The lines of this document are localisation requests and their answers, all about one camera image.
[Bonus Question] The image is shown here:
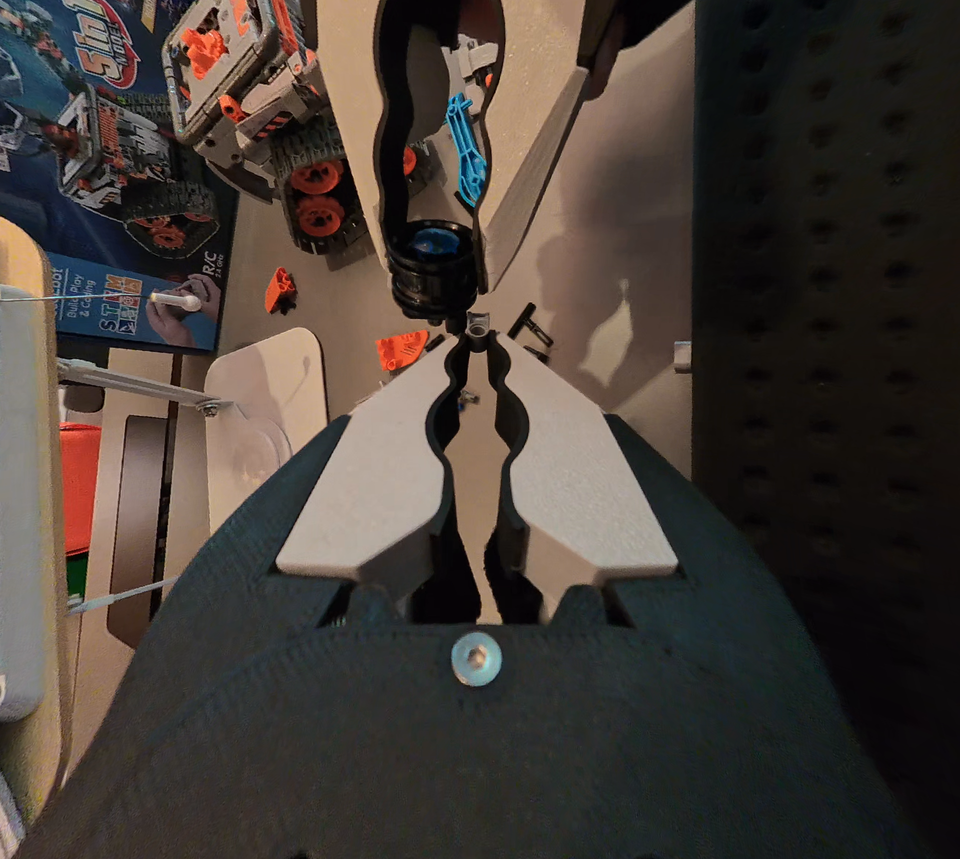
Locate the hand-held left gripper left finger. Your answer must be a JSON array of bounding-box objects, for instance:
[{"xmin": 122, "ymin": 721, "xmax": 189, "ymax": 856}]
[{"xmin": 274, "ymin": 336, "xmax": 466, "ymax": 586}]

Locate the small orange piece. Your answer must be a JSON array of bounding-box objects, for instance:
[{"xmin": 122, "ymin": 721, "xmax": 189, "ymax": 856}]
[{"xmin": 264, "ymin": 266, "xmax": 299, "ymax": 315}]

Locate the black toy wheel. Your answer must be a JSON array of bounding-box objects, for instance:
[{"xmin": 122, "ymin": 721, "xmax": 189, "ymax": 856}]
[{"xmin": 386, "ymin": 220, "xmax": 481, "ymax": 320}]

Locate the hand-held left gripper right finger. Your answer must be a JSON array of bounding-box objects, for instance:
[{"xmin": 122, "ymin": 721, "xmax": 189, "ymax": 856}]
[{"xmin": 487, "ymin": 334, "xmax": 680, "ymax": 595}]

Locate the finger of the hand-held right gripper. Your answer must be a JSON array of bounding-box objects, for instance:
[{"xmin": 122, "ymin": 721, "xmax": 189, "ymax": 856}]
[
  {"xmin": 472, "ymin": 0, "xmax": 603, "ymax": 294},
  {"xmin": 311, "ymin": 0, "xmax": 411, "ymax": 275}
]

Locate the blue plastic tool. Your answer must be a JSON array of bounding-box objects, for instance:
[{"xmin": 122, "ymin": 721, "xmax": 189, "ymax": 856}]
[{"xmin": 444, "ymin": 92, "xmax": 485, "ymax": 209}]

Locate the tracked toy robot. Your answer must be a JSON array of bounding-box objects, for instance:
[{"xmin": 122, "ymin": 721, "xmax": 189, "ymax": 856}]
[{"xmin": 161, "ymin": 0, "xmax": 436, "ymax": 271}]

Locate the white block with orange pins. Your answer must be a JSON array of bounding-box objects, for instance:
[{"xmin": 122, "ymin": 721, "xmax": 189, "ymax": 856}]
[{"xmin": 441, "ymin": 37, "xmax": 500, "ymax": 88}]

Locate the blue robot kit box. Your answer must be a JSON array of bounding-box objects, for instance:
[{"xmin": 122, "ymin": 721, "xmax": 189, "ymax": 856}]
[{"xmin": 0, "ymin": 0, "xmax": 241, "ymax": 354}]

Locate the black perforated panel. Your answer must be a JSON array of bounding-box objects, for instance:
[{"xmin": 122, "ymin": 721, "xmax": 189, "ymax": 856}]
[{"xmin": 690, "ymin": 0, "xmax": 960, "ymax": 859}]

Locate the orange bin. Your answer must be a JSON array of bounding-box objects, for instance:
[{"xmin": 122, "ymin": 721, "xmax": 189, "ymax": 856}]
[{"xmin": 60, "ymin": 424, "xmax": 102, "ymax": 556}]

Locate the orange angled panel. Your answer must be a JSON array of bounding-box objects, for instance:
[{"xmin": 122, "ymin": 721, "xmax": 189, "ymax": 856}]
[{"xmin": 375, "ymin": 331, "xmax": 432, "ymax": 373}]

